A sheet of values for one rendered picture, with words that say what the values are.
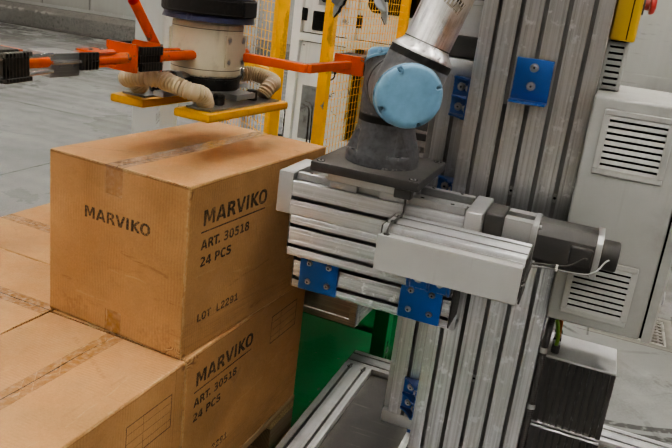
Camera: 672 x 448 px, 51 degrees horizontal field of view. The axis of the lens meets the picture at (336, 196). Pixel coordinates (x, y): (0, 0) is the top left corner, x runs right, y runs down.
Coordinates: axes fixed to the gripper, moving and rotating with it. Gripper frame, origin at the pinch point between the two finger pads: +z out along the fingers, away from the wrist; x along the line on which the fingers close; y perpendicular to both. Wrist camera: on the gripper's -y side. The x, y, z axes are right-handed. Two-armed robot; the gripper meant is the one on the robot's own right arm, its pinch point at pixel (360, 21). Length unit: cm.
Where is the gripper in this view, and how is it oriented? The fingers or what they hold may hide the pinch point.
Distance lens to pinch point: 189.5
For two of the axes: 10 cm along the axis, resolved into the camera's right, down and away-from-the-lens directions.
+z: -1.2, 9.5, 2.8
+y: -4.6, 2.0, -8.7
